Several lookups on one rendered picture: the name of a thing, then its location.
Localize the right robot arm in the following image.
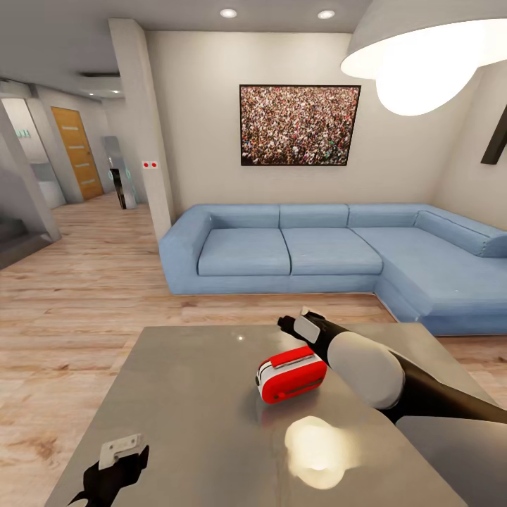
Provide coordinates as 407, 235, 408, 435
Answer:
277, 306, 507, 507

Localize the radio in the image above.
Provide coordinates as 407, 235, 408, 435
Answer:
256, 346, 327, 404

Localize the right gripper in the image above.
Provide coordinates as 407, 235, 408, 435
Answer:
277, 315, 301, 340

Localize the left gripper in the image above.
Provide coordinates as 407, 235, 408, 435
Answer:
83, 445, 149, 500

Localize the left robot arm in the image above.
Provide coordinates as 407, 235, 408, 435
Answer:
66, 433, 149, 507

